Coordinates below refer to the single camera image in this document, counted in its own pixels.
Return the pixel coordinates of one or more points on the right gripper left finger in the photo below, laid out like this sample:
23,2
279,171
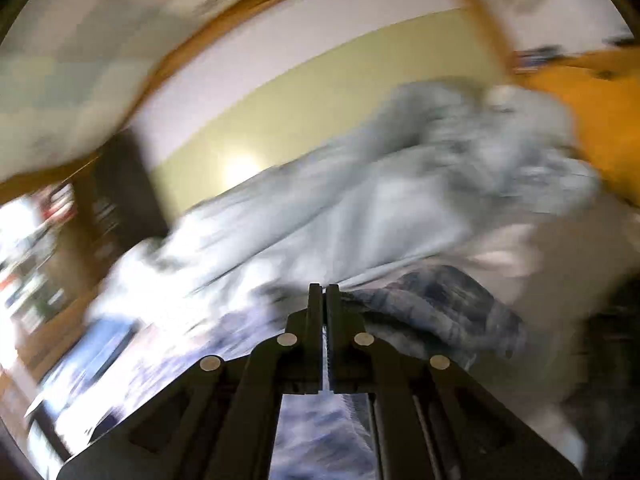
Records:
216,420

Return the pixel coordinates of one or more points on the blue plaid shirt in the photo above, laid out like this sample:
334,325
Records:
437,309

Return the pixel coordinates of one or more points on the black hanging garment bag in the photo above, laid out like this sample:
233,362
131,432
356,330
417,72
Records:
117,202

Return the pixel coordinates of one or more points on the yellow pillow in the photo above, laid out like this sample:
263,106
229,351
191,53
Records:
602,90

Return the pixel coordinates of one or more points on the black puffer jacket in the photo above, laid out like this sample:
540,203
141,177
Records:
604,407

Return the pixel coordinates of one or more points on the wooden bunk bed frame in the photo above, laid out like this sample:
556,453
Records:
253,41

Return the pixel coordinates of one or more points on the grey crumpled duvet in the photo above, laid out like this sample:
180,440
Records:
434,167

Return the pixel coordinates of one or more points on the checkered upper mattress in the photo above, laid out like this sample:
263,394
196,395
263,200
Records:
71,68

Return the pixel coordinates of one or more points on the wooden shelf with clutter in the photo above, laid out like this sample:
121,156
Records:
46,281

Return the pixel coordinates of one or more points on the grey bed sheet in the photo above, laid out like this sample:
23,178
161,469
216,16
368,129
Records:
551,271

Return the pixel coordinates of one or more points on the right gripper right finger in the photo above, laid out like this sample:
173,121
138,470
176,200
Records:
429,419

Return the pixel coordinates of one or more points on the blue pillow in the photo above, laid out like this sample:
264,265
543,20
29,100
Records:
83,365

